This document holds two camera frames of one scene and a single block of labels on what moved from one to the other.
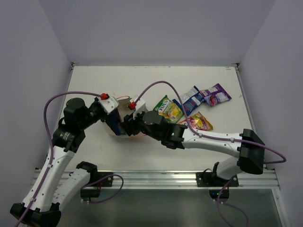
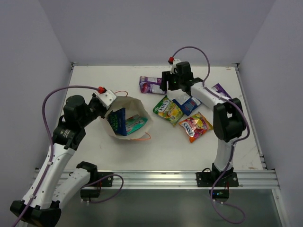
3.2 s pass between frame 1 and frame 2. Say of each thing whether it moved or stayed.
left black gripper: stayed
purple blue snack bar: moved
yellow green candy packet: stayed
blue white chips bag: stayed
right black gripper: moved
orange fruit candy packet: stayed
